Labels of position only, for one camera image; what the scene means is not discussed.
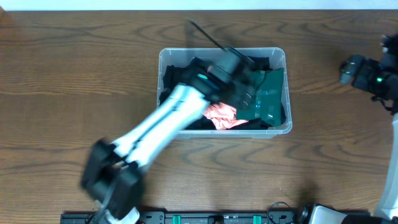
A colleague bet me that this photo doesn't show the large black garment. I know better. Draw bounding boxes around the large black garment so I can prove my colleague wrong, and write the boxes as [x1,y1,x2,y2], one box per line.
[186,57,286,130]

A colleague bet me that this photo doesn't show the pink printed shirt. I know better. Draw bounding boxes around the pink printed shirt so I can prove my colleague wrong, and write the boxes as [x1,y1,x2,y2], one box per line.
[203,103,248,130]

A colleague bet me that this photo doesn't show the dark green garment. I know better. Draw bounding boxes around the dark green garment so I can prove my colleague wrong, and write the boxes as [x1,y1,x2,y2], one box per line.
[236,68,284,126]

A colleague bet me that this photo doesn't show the small black garment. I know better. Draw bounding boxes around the small black garment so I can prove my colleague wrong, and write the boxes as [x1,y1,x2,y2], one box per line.
[159,57,210,105]

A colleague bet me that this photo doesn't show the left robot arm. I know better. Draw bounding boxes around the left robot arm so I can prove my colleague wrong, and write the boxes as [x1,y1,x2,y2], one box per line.
[81,49,255,223]

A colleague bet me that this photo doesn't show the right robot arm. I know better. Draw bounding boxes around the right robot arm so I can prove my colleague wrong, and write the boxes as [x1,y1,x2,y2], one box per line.
[301,53,397,224]

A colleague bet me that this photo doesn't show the clear plastic storage container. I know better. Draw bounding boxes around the clear plastic storage container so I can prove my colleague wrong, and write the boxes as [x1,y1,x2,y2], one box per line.
[157,47,293,139]

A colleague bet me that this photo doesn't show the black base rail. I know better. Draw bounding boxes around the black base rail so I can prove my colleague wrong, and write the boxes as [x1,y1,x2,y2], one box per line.
[60,202,310,224]

